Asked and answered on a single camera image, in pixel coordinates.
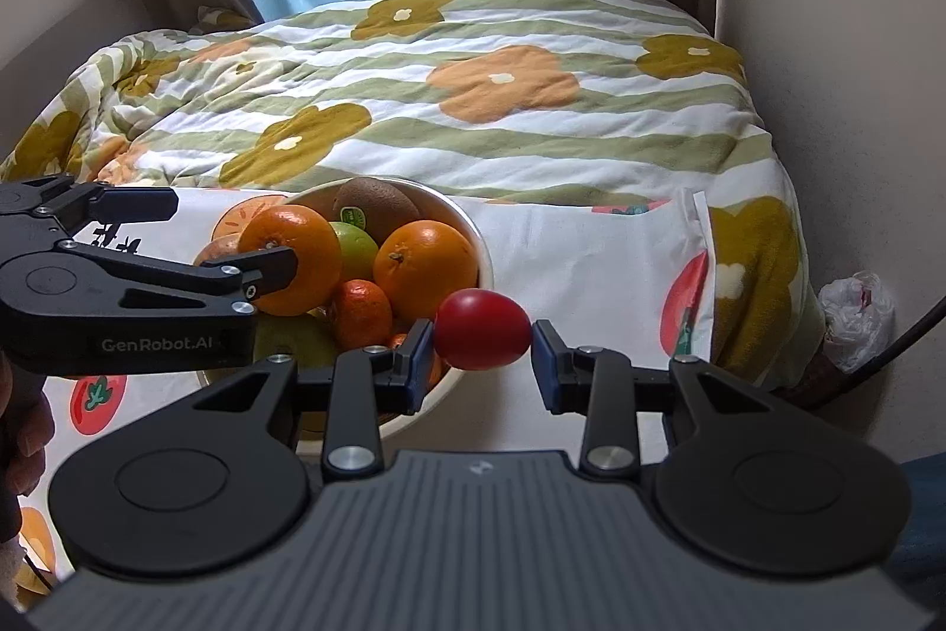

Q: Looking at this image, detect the black cable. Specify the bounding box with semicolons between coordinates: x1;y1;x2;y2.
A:
835;295;946;393

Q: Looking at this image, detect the person's blue jeans leg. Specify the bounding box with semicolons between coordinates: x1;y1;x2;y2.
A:
890;454;946;597

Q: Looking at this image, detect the cream duck print bowl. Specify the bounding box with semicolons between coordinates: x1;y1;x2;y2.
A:
193;176;495;444

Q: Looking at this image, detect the green apple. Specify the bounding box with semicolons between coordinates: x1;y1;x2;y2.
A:
329;222;380;284
251;312;338;373

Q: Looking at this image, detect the white plastic bag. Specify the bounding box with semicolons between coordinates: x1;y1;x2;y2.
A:
817;271;896;373

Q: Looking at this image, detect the person's left hand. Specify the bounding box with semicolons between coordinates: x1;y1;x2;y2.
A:
0;354;57;532

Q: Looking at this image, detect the red tomato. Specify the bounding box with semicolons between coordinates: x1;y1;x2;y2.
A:
435;289;532;372

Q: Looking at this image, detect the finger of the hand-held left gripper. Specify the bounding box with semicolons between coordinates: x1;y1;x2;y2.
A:
0;174;180;263
63;241;300;317

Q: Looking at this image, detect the white fruit print cloth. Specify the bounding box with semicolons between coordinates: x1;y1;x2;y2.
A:
15;187;714;595

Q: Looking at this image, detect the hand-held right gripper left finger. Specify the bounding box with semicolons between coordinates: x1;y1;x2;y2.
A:
193;318;437;481

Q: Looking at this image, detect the brown kiwi with sticker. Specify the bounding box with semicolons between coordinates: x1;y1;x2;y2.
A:
332;176;421;231

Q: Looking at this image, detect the floral striped quilt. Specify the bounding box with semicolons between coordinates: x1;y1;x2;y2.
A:
0;0;826;375

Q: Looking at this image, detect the wrinkled pale red apple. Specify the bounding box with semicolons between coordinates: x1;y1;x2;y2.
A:
196;234;245;267

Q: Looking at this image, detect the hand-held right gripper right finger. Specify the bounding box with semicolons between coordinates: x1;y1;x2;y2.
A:
532;319;777;477

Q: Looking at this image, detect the large orange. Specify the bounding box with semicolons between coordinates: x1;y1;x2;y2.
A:
373;219;480;323

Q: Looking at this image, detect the medium orange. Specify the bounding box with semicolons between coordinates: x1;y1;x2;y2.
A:
238;204;342;316

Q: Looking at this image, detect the small mandarin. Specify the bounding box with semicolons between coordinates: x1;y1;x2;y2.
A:
328;280;393;352
388;335;445;393

